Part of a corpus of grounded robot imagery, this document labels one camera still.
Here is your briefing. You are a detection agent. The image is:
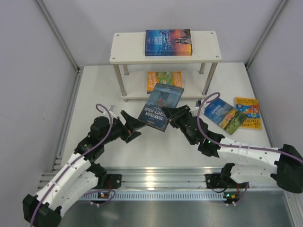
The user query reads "white two-tier shelf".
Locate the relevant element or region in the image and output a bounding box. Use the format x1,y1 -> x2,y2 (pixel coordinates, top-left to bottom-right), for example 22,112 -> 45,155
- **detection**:
109,29 -> 222,102

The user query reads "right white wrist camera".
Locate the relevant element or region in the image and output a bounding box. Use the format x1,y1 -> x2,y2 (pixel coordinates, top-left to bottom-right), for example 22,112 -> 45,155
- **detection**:
191,100 -> 207,113

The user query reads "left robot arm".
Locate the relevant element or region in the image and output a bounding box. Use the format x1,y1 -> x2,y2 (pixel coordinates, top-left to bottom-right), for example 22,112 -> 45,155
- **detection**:
22,110 -> 147,227

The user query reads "dark blue book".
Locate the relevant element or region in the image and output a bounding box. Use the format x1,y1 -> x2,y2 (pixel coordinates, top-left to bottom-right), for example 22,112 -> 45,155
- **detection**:
138,83 -> 184,132

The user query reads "Jane Eyre book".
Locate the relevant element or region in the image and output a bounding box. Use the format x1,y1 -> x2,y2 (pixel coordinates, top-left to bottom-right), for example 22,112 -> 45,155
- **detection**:
145,29 -> 193,56

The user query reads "perforated cable tray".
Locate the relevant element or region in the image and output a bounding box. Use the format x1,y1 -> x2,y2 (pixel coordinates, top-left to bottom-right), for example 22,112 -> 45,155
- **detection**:
80,191 -> 239,201

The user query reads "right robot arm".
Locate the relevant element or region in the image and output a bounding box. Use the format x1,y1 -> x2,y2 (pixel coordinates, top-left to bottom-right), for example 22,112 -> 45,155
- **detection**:
162,105 -> 303,194

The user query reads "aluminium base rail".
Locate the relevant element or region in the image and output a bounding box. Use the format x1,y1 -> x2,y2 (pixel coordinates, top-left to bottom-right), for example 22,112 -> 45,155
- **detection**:
37,156 -> 296,191

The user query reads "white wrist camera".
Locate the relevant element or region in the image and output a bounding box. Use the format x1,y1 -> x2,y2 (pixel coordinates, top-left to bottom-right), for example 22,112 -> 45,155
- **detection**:
191,100 -> 207,113
108,105 -> 117,118

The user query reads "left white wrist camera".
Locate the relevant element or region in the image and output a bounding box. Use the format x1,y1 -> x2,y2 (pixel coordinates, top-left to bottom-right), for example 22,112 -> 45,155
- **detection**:
108,105 -> 117,118

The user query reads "Animal Farm book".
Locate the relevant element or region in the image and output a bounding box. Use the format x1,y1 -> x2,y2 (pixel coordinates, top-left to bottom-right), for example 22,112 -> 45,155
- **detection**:
201,98 -> 247,135

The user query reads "orange treehouse book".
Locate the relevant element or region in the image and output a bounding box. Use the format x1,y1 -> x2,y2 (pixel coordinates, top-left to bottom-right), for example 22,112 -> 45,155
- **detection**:
146,71 -> 183,94
234,97 -> 262,130

